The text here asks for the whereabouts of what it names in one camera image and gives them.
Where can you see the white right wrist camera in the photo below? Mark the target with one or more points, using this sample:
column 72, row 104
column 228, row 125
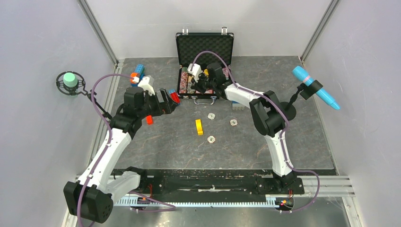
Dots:
column 194, row 70

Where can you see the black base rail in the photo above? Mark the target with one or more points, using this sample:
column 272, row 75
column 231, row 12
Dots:
column 217, row 185

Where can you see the blue grey lego block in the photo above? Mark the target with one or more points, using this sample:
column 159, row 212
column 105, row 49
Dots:
column 237, row 106

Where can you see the orange block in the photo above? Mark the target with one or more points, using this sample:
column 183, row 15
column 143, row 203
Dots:
column 149, row 120

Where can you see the blue orange toy car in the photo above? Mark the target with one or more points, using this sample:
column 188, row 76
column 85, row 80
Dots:
column 137, row 75

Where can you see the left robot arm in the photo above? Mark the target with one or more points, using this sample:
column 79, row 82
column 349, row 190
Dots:
column 93, row 195

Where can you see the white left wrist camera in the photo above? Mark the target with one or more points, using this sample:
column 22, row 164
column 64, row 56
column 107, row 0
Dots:
column 146, row 83

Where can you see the green microphone on stand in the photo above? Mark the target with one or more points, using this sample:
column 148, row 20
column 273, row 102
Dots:
column 72, row 84

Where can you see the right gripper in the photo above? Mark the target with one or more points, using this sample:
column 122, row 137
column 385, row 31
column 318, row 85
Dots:
column 197, row 85

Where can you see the white 1 poker chip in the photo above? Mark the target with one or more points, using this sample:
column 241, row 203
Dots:
column 211, row 116

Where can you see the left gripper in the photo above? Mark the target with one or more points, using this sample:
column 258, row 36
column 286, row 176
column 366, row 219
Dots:
column 167, row 107

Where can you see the yellow arch block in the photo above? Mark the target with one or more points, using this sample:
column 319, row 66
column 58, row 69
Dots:
column 199, row 127

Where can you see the red blue lego block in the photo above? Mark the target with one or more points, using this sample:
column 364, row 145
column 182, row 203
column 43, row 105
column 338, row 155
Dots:
column 174, row 96

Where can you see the blue microphone on stand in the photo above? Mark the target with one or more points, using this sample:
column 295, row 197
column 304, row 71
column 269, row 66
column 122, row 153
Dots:
column 308, row 87

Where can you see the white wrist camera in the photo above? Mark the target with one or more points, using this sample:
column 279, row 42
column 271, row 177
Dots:
column 146, row 83
column 194, row 70

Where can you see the black poker chip case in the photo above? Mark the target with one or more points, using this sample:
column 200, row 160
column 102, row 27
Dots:
column 189, row 45

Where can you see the red 100 poker chip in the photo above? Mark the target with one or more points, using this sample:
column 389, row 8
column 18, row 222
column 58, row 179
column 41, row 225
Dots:
column 233, row 122

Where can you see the red poker chip near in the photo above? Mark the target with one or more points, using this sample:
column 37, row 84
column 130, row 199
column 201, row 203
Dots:
column 211, row 139

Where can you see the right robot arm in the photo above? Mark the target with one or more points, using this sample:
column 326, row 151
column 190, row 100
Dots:
column 267, row 114

